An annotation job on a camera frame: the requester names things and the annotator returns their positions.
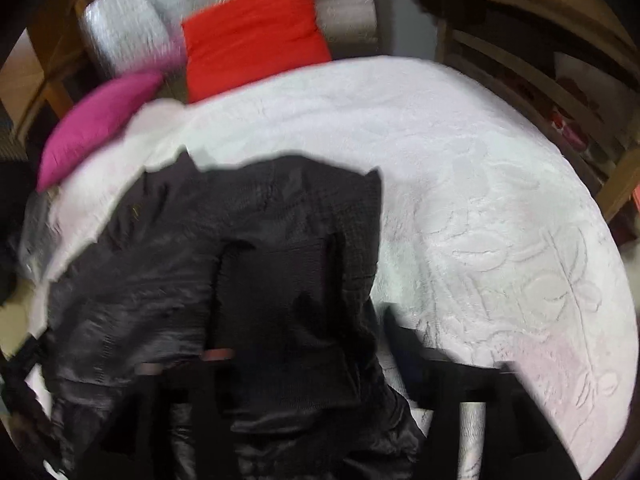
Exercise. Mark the pink pillow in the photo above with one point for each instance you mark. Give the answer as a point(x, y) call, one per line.
point(95, 120)

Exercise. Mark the silver foil insulation mat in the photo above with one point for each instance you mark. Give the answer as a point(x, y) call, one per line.
point(125, 25)

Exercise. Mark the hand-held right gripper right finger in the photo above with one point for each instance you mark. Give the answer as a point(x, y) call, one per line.
point(405, 360)

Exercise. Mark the wooden table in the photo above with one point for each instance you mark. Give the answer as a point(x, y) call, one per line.
point(540, 5)

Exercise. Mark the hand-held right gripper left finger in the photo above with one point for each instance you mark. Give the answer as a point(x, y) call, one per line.
point(210, 410)

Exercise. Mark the red pillow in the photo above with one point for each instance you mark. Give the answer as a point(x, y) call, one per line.
point(250, 35)

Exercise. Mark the white embossed blanket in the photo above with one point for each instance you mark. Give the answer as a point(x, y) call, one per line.
point(475, 210)

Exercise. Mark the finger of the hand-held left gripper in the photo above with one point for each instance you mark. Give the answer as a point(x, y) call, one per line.
point(30, 425)

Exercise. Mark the cream leather sofa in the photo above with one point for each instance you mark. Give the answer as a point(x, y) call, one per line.
point(12, 325)

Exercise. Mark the black quilted jacket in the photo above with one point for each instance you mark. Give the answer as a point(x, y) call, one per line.
point(280, 260)

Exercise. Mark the grey clothing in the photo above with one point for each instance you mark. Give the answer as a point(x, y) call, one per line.
point(40, 240)

